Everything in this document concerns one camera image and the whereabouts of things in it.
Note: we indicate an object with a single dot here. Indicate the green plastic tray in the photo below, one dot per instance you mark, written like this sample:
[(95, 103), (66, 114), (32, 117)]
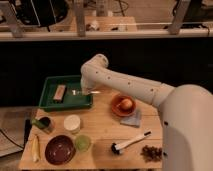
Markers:
[(72, 97)]

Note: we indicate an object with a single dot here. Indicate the round bread roll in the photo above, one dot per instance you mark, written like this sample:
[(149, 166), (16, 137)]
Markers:
[(125, 104)]

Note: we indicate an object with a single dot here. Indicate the light green cup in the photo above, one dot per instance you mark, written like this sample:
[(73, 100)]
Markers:
[(82, 143)]

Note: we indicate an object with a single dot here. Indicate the white handled black brush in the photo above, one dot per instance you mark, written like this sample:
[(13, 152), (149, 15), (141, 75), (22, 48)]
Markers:
[(118, 147)]

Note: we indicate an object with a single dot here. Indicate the silver metal fork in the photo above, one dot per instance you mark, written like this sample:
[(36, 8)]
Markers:
[(87, 92)]

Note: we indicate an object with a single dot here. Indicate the orange bowl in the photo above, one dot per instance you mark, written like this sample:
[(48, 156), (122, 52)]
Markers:
[(117, 110)]

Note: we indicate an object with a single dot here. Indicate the white horizontal rail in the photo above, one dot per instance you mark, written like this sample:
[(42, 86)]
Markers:
[(97, 35)]

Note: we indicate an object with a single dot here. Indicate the dark green jar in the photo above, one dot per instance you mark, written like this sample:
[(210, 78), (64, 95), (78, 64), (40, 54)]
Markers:
[(44, 124)]

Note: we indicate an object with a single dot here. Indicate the dark red bowl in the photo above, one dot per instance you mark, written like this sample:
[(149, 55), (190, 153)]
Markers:
[(59, 150)]

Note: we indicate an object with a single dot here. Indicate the dark dried clump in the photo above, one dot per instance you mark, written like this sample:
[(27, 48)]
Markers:
[(152, 153)]

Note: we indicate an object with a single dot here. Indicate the grey folded cloth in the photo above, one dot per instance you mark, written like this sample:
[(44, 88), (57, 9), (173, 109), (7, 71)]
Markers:
[(133, 120)]

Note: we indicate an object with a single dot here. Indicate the brown wooden block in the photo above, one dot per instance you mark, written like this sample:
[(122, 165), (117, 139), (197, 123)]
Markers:
[(59, 93)]

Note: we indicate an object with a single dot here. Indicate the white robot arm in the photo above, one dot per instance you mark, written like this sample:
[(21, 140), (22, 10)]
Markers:
[(186, 113)]

